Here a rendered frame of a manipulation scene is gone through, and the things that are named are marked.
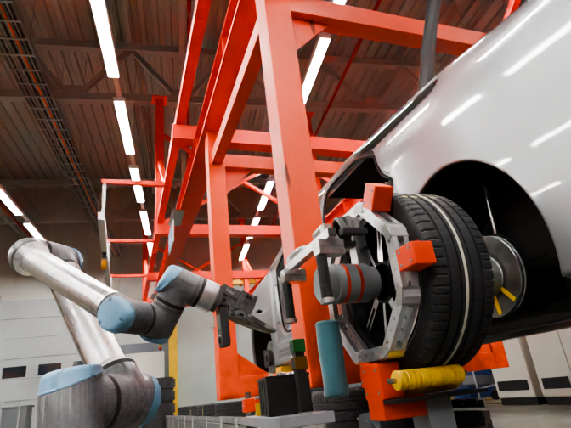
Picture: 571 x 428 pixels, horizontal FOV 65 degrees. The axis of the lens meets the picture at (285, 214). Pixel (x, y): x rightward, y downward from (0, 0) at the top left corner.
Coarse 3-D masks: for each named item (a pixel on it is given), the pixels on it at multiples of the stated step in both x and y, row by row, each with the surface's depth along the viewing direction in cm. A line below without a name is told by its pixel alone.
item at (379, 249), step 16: (368, 224) 174; (368, 240) 178; (384, 240) 166; (384, 256) 164; (384, 272) 170; (416, 272) 142; (384, 288) 170; (352, 304) 183; (368, 304) 185; (384, 304) 163; (368, 320) 173; (384, 320) 162; (416, 320) 141; (368, 336) 172; (384, 336) 173
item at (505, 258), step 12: (492, 240) 174; (504, 240) 171; (492, 252) 174; (504, 252) 168; (516, 252) 165; (492, 264) 170; (504, 264) 168; (516, 264) 163; (504, 276) 168; (516, 276) 163; (516, 288) 163; (504, 300) 168; (516, 300) 163; (504, 312) 168
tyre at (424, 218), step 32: (416, 224) 142; (448, 224) 144; (448, 256) 137; (480, 256) 141; (448, 288) 134; (480, 288) 138; (352, 320) 181; (448, 320) 136; (480, 320) 140; (416, 352) 140; (448, 352) 141
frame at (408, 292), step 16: (352, 208) 166; (384, 224) 144; (400, 224) 145; (400, 240) 143; (400, 272) 136; (400, 288) 135; (416, 288) 136; (400, 304) 134; (416, 304) 136; (400, 320) 136; (352, 336) 172; (400, 336) 142; (352, 352) 162; (368, 352) 152; (384, 352) 142; (400, 352) 142
